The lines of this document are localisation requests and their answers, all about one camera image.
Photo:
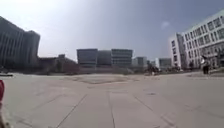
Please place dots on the large dark building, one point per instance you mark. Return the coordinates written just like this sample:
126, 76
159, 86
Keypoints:
15, 46

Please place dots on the low dark building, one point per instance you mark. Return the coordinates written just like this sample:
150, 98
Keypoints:
55, 63

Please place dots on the low raised platform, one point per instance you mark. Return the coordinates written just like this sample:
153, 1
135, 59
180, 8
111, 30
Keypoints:
106, 70

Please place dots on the distant pale building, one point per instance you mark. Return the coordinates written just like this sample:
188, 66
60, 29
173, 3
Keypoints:
164, 62

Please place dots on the glass-fronted block building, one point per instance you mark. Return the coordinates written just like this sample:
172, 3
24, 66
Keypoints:
100, 57

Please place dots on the white multi-storey building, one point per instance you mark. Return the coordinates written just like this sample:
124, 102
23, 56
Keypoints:
203, 38

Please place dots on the red object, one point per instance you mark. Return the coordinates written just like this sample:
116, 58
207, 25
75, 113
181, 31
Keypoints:
1, 89

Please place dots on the person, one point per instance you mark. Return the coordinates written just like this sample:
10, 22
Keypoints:
153, 69
205, 65
191, 65

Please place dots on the distant grey building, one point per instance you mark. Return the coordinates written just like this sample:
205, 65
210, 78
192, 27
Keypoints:
140, 61

